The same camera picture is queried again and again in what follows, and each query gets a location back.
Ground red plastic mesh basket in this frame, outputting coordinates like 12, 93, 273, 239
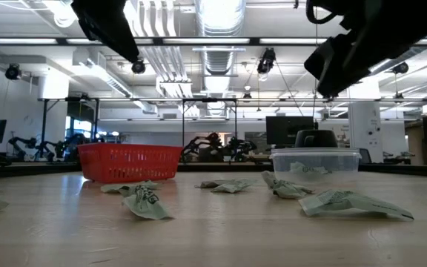
77, 142, 184, 185

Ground clear plastic bag of candies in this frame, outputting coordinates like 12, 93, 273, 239
268, 147, 363, 186

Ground black aluminium table frame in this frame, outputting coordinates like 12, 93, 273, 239
0, 162, 427, 179

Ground silver ceiling air duct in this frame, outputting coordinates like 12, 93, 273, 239
194, 0, 247, 116

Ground white building column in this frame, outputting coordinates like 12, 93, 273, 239
348, 79, 384, 164

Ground black background rig frame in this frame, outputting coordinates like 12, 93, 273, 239
37, 96, 102, 149
182, 98, 239, 148

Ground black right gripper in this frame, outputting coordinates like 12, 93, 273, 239
304, 0, 427, 99

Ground rig bar with LED lights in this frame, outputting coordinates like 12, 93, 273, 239
0, 36, 427, 47

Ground black background robot arms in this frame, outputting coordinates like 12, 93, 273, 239
182, 132, 258, 163
7, 133, 102, 163

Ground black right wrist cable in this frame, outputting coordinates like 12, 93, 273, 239
305, 0, 344, 25

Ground black computer monitor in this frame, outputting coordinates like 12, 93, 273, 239
265, 116, 315, 146

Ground black overhead camera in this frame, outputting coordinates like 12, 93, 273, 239
256, 47, 277, 75

